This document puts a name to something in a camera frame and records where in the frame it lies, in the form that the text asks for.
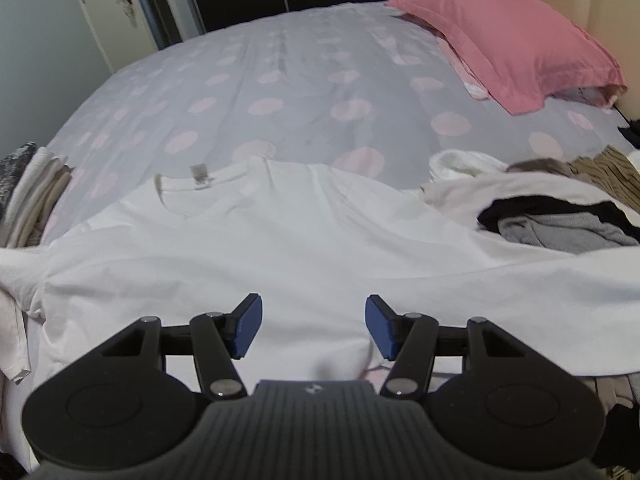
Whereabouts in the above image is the white t-shirt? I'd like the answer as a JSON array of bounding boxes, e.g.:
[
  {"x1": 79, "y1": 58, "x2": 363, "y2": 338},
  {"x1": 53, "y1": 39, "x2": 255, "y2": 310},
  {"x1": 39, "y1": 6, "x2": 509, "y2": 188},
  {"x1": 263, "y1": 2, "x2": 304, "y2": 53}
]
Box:
[{"x1": 1, "y1": 157, "x2": 639, "y2": 382}]

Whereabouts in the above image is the folded white beige clothes stack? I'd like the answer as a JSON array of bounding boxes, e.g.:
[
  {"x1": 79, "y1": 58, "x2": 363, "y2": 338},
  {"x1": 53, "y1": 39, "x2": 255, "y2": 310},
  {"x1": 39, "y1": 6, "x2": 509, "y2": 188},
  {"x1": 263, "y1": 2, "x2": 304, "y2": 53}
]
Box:
[{"x1": 1, "y1": 148, "x2": 68, "y2": 248}]

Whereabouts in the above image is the cream white garment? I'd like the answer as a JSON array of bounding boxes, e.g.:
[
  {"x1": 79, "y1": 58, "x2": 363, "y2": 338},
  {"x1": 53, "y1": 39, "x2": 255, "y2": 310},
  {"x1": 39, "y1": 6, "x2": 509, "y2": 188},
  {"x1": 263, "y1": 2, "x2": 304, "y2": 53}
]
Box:
[{"x1": 418, "y1": 150, "x2": 639, "y2": 226}]

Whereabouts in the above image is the grey and black garment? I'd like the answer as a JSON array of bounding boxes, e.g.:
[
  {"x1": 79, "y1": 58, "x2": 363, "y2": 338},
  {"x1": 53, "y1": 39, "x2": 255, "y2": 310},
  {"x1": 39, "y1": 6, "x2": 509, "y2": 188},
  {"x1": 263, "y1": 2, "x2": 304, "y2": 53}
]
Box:
[{"x1": 477, "y1": 195, "x2": 639, "y2": 255}]

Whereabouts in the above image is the light grey folded garment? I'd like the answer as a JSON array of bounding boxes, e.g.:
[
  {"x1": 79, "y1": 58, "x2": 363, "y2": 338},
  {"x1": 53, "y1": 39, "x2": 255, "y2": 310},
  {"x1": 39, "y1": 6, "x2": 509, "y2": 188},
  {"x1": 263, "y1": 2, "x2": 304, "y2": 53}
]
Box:
[{"x1": 1, "y1": 290, "x2": 40, "y2": 472}]

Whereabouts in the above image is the grey pink-dotted bed sheet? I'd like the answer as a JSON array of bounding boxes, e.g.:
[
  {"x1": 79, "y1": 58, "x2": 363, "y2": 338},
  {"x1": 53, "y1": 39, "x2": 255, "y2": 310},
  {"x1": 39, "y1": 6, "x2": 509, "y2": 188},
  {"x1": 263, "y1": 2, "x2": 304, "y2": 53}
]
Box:
[{"x1": 46, "y1": 3, "x2": 631, "y2": 240}]

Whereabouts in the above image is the brown striped garment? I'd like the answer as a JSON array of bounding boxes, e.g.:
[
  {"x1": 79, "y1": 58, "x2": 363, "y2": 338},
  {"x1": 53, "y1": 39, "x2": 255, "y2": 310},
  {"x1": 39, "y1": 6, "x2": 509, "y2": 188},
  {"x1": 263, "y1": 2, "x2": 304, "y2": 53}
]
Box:
[{"x1": 568, "y1": 145, "x2": 640, "y2": 211}]

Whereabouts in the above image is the dark floral folded garment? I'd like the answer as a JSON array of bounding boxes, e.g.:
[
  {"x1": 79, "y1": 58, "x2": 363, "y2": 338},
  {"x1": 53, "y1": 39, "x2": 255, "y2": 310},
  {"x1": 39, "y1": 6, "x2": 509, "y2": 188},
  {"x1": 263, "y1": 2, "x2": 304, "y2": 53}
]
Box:
[{"x1": 0, "y1": 142, "x2": 38, "y2": 214}]

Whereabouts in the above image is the black garment by headboard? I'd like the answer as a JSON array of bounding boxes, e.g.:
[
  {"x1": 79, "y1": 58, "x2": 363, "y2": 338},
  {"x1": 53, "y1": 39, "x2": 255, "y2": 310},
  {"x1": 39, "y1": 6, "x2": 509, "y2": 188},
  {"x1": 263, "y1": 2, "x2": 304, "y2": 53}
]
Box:
[{"x1": 618, "y1": 119, "x2": 640, "y2": 150}]

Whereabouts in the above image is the pink pillow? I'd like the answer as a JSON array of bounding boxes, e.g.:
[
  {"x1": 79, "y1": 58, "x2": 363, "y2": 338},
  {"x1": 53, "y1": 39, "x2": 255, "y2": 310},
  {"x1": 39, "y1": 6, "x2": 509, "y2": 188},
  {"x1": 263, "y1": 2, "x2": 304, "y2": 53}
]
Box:
[{"x1": 387, "y1": 0, "x2": 627, "y2": 115}]

